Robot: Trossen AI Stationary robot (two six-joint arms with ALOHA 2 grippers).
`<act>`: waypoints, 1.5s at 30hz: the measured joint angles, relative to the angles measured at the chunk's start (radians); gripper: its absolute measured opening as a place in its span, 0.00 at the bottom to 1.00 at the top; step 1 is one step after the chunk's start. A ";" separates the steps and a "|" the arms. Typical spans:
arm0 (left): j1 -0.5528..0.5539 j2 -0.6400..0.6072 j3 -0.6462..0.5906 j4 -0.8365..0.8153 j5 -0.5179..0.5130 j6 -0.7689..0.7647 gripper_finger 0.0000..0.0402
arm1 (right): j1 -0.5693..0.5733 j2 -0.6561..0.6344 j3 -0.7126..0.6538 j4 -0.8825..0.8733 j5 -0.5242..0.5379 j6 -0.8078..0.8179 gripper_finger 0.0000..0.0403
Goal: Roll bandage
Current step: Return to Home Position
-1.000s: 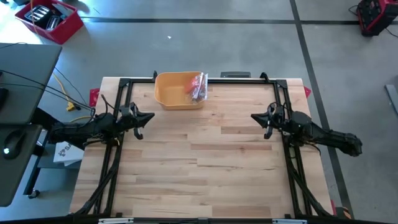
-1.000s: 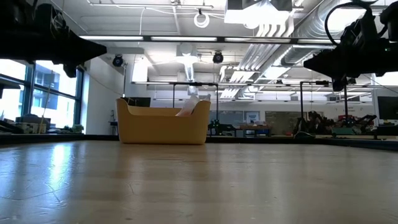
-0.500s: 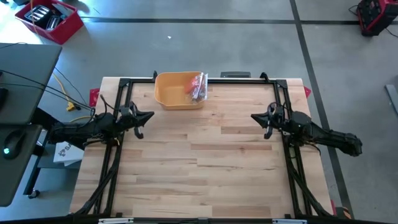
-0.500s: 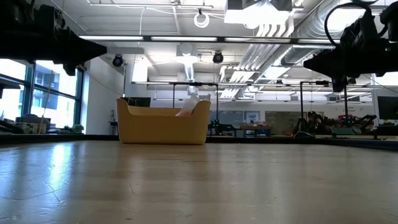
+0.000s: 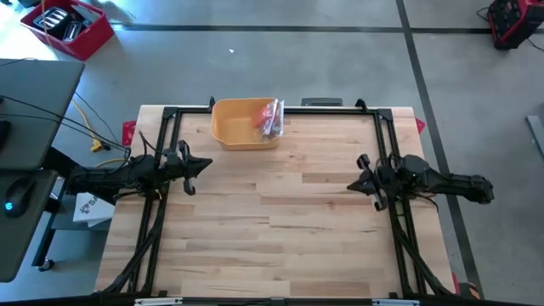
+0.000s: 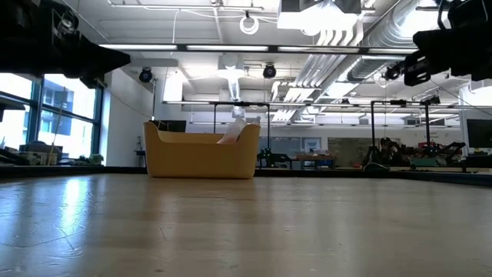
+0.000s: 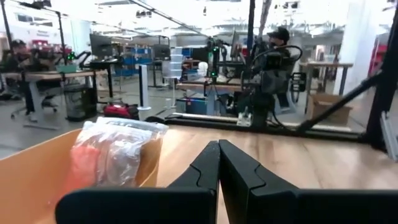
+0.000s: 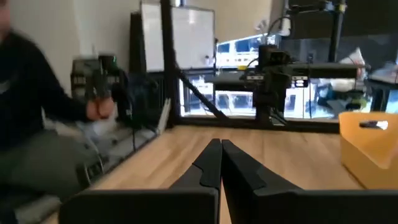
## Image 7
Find black waste bin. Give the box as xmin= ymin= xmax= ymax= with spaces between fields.
xmin=63 ymin=84 xmax=98 ymax=123

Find silver bracket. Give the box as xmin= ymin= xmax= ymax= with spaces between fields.
xmin=380 ymin=111 xmax=398 ymax=163

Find yellow plastic bin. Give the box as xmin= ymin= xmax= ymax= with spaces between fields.
xmin=0 ymin=128 xmax=163 ymax=224

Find red and black equipment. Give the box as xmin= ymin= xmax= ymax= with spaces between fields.
xmin=103 ymin=102 xmax=140 ymax=121

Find background robot with green lights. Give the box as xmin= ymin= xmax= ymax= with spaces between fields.
xmin=205 ymin=36 xmax=231 ymax=79

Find clear plastic bag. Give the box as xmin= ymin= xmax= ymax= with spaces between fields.
xmin=68 ymin=120 xmax=156 ymax=189
xmin=95 ymin=116 xmax=170 ymax=142

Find blue storage crate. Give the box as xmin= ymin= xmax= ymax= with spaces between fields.
xmin=176 ymin=97 xmax=208 ymax=115

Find person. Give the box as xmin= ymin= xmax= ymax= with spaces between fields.
xmin=0 ymin=39 xmax=41 ymax=116
xmin=254 ymin=26 xmax=293 ymax=110

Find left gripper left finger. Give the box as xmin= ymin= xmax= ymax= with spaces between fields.
xmin=55 ymin=140 xmax=221 ymax=224

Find cardboard box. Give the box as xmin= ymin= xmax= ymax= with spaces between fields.
xmin=307 ymin=92 xmax=354 ymax=126

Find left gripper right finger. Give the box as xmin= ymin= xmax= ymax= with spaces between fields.
xmin=218 ymin=139 xmax=398 ymax=224

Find white standing column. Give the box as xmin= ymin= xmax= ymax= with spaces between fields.
xmin=136 ymin=64 xmax=152 ymax=121

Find stacked clear containers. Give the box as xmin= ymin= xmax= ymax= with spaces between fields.
xmin=162 ymin=46 xmax=185 ymax=79

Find black screen on table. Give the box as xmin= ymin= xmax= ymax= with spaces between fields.
xmin=89 ymin=33 xmax=121 ymax=60

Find black aluminium table frame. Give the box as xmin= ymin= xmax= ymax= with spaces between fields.
xmin=146 ymin=0 xmax=398 ymax=153

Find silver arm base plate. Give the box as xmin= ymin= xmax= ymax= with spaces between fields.
xmin=236 ymin=107 xmax=253 ymax=128

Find orange elastic bandage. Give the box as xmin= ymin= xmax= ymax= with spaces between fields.
xmin=68 ymin=144 xmax=102 ymax=189

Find office chair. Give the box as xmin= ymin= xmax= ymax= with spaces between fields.
xmin=10 ymin=88 xmax=59 ymax=119

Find wooden top table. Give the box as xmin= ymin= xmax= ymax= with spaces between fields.
xmin=298 ymin=61 xmax=354 ymax=113
xmin=0 ymin=69 xmax=109 ymax=131
xmin=175 ymin=77 xmax=244 ymax=116

